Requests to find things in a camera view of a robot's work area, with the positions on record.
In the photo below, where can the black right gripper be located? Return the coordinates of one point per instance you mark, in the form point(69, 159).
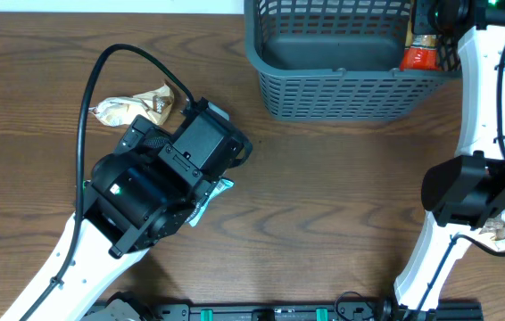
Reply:
point(425, 18)

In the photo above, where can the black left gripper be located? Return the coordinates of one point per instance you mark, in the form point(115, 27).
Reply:
point(151, 137)

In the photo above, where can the orange tan cracker pack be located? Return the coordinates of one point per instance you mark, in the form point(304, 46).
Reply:
point(421, 40)

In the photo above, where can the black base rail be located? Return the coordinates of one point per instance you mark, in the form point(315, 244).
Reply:
point(125, 306)

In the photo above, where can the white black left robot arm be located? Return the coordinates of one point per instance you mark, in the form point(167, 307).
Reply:
point(147, 189)

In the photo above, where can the crumpled tan snack bag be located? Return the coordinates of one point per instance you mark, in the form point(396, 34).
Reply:
point(153, 105)

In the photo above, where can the light teal snack packet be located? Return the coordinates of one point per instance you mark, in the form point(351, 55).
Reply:
point(223, 185)

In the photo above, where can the grey plastic basket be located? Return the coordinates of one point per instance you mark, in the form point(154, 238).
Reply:
point(339, 59)

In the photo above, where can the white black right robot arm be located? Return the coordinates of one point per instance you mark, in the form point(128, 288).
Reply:
point(461, 194)

